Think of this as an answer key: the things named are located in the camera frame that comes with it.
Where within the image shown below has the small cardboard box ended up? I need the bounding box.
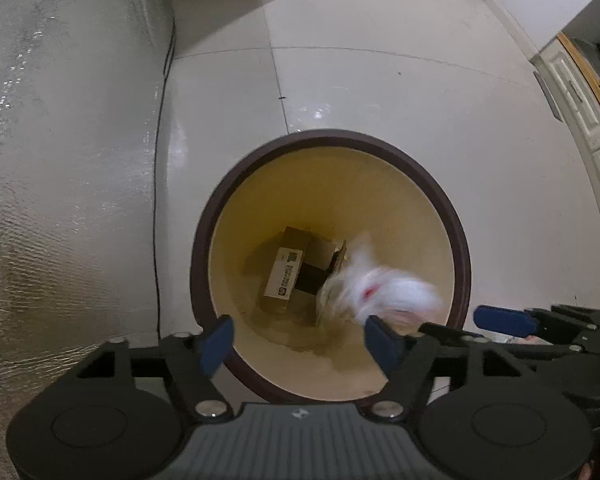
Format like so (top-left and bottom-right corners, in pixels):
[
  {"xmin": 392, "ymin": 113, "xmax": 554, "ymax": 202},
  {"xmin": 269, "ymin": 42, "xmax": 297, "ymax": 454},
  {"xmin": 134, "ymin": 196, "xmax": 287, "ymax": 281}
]
[{"xmin": 258, "ymin": 226, "xmax": 348, "ymax": 328}]

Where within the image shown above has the white wrapper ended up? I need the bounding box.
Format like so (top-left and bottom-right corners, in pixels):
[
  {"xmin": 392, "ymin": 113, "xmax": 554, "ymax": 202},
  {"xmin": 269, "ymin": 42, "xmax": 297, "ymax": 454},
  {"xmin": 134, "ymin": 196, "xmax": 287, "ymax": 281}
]
[{"xmin": 316, "ymin": 232, "xmax": 446, "ymax": 335}]

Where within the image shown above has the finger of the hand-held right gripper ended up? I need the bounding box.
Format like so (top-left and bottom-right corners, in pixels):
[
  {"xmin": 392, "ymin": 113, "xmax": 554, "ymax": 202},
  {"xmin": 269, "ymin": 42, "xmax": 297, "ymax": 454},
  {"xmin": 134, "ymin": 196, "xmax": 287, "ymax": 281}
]
[
  {"xmin": 418, "ymin": 321, "xmax": 486, "ymax": 340},
  {"xmin": 472, "ymin": 304, "xmax": 556, "ymax": 337}
]

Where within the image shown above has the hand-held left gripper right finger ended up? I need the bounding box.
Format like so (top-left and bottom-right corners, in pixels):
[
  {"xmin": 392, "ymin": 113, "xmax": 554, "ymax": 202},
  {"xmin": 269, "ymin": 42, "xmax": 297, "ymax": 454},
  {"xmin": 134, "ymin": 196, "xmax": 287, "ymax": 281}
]
[{"xmin": 362, "ymin": 314, "xmax": 548, "ymax": 421}]

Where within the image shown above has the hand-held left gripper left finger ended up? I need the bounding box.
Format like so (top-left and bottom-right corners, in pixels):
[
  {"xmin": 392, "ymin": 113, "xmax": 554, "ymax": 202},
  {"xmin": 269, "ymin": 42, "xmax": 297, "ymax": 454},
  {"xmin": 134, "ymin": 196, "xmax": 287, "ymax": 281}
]
[{"xmin": 44, "ymin": 314, "xmax": 236, "ymax": 421}]

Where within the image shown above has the brown round trash bin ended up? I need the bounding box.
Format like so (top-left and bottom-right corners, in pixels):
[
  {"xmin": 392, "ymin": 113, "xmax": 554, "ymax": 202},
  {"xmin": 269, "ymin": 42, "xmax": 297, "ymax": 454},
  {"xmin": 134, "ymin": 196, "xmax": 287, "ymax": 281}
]
[{"xmin": 190, "ymin": 129, "xmax": 473, "ymax": 408}]

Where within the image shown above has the black cable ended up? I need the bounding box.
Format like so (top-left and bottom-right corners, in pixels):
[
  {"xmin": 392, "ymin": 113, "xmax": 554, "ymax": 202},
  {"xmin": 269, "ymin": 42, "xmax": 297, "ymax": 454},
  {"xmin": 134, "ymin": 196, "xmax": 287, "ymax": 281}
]
[{"xmin": 151, "ymin": 25, "xmax": 177, "ymax": 341}]

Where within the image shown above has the white panelled cabinet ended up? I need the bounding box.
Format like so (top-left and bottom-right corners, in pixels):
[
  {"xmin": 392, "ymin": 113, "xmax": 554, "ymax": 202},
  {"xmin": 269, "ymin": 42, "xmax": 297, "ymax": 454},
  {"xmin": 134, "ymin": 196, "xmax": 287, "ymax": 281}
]
[{"xmin": 530, "ymin": 35, "xmax": 600, "ymax": 311}]

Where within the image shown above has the silver foil sheet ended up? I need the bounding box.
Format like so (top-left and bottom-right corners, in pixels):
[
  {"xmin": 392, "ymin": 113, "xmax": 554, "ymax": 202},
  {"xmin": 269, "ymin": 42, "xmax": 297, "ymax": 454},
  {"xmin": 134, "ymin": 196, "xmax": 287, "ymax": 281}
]
[{"xmin": 0, "ymin": 0, "xmax": 175, "ymax": 480}]

